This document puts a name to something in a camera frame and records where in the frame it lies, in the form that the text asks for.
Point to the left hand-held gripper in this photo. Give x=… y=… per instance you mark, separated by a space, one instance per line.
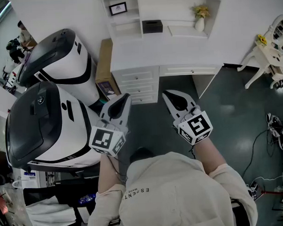
x=109 y=135

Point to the red stick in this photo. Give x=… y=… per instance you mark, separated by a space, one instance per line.
x=276 y=192

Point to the white vase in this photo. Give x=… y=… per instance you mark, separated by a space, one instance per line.
x=199 y=25

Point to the white and black robot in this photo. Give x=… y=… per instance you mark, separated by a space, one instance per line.
x=39 y=126
x=66 y=62

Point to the spare gripper on floor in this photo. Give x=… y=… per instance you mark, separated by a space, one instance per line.
x=256 y=190

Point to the white cloth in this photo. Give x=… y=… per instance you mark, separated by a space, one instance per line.
x=50 y=219

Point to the black tissue box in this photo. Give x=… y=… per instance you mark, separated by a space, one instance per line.
x=152 y=27

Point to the black picture frame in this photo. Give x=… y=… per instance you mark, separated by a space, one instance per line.
x=118 y=8

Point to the person's cream shirt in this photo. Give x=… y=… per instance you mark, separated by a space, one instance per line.
x=171 y=198

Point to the sunflower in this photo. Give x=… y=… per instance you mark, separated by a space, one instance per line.
x=262 y=39

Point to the brown cardboard box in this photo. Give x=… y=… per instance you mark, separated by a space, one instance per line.
x=104 y=62

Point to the white desk with drawers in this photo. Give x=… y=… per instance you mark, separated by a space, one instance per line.
x=164 y=53

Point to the white oval mirror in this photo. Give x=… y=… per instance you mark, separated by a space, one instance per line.
x=272 y=27

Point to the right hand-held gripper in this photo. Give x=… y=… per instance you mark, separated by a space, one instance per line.
x=193 y=126

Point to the yellow flower bunch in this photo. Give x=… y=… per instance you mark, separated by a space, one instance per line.
x=201 y=11

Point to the black and white floor device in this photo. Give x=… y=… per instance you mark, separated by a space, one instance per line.
x=276 y=130

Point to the person's right forearm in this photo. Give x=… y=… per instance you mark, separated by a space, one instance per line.
x=209 y=156

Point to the person's left forearm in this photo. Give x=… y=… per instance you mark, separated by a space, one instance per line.
x=106 y=172

